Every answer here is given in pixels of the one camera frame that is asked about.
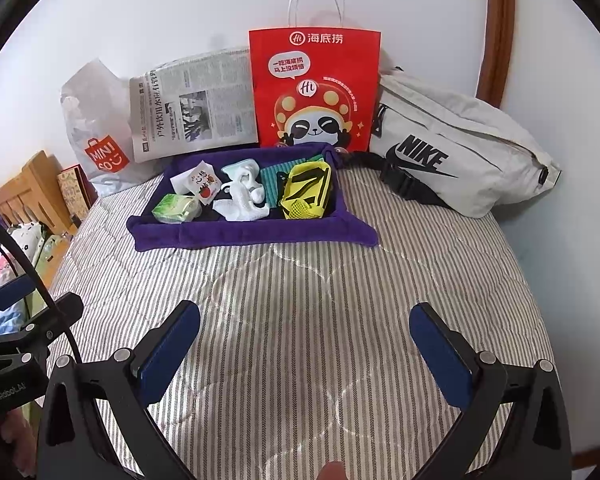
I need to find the colourful quilt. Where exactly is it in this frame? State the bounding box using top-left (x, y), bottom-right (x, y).
top-left (0, 255), bottom-right (31, 336)

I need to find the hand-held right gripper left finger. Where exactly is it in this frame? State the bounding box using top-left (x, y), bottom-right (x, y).
top-left (37, 300), bottom-right (202, 480)

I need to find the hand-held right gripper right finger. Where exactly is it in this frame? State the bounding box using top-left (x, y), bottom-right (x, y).
top-left (409, 301), bottom-right (573, 480)

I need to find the folded newspaper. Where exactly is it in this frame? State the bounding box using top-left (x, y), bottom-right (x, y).
top-left (129, 47), bottom-right (260, 163)

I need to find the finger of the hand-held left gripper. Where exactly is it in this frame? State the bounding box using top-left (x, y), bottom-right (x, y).
top-left (7, 292), bottom-right (86, 348)
top-left (0, 272), bottom-right (36, 316)

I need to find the person's right hand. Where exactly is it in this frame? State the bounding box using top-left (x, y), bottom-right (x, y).
top-left (317, 461), bottom-right (348, 480)

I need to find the red paper bag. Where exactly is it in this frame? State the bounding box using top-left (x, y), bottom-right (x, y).
top-left (248, 0), bottom-right (382, 153)

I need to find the teal scouring cloth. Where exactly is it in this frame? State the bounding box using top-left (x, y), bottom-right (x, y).
top-left (260, 160), bottom-right (301, 196)

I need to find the white socks pair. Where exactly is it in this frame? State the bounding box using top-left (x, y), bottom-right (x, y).
top-left (221, 170), bottom-right (267, 206)

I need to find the yellow pouch with black straps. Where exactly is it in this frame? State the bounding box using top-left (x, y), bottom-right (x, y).
top-left (278, 161), bottom-right (333, 220)

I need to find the white dotted pillow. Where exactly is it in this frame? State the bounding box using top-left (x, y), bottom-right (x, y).
top-left (7, 222), bottom-right (48, 256)

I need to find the white waist bag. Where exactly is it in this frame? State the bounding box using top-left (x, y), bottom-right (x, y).
top-left (337, 66), bottom-right (563, 219)

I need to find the person's left hand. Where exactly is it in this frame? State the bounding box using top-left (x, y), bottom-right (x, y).
top-left (0, 405), bottom-right (43, 480)

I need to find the white plastic shopping bag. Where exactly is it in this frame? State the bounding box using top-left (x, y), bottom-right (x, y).
top-left (60, 58), bottom-right (153, 197)

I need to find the wooden headboard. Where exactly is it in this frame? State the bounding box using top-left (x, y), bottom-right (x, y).
top-left (0, 150), bottom-right (81, 241)

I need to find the green tissue pack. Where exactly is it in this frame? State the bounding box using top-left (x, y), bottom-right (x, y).
top-left (151, 192), bottom-right (202, 223)

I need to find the patterned book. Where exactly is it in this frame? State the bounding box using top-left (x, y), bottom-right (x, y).
top-left (56, 166), bottom-right (98, 223)

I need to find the striped bed sheet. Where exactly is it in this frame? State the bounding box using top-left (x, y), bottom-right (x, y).
top-left (45, 165), bottom-right (581, 480)

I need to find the wooden door frame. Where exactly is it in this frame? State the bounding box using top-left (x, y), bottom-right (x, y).
top-left (477, 0), bottom-right (517, 106)

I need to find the fruit print packet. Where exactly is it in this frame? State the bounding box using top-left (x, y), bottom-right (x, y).
top-left (170, 160), bottom-right (220, 206)

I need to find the green blanket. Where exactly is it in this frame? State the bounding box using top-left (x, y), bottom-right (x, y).
top-left (32, 235), bottom-right (73, 286)

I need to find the purple cloth tray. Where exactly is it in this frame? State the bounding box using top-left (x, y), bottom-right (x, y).
top-left (126, 142), bottom-right (380, 253)

